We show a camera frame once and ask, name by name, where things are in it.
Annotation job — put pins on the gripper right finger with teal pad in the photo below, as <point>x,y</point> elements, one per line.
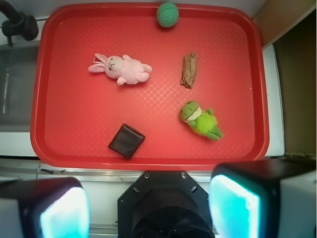
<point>271,198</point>

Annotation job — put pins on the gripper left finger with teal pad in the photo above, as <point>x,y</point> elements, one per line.
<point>44,208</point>

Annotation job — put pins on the dark brown square pouch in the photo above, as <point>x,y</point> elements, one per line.
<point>126,141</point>

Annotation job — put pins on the green plush frog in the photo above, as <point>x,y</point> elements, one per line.
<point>202,122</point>

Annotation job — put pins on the red plastic tray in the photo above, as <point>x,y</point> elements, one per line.
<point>76,113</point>

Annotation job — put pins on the stainless steel sink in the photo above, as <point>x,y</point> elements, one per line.
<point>17,77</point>

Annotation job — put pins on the pink plush bunny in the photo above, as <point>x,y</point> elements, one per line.
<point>124,69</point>

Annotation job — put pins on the brown wood piece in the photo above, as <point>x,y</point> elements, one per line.
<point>189,70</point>

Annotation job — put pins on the black sink faucet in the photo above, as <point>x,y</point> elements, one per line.
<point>17,24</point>

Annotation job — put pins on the green textured ball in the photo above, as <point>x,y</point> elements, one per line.
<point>167,14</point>

